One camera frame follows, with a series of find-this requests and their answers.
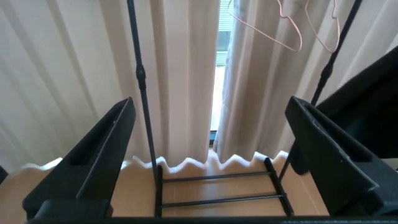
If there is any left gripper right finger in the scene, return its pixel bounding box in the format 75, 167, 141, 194
285, 95, 398, 217

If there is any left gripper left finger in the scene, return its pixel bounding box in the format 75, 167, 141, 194
22, 96, 137, 218

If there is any window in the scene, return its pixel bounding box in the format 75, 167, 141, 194
210, 0, 234, 146

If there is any black clothes rack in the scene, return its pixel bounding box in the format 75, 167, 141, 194
126, 0, 364, 218

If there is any pink clothes hanger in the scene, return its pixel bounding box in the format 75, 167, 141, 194
304, 0, 341, 54
228, 0, 303, 53

